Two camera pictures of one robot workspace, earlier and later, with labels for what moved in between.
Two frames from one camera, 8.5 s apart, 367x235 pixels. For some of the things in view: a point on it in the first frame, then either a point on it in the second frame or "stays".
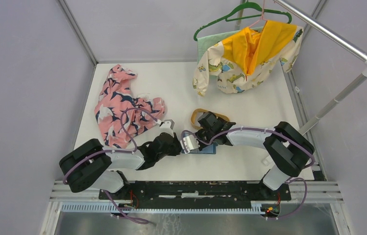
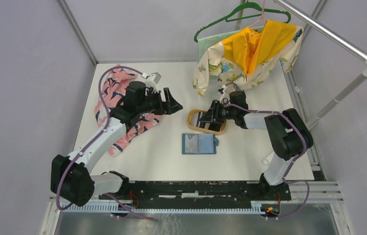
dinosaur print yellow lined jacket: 242,61 stays
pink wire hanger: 262,16 stays
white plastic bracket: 267,160 stays
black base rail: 198,190 stays
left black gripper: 177,147 → 170,106
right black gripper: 197,133 → 212,115
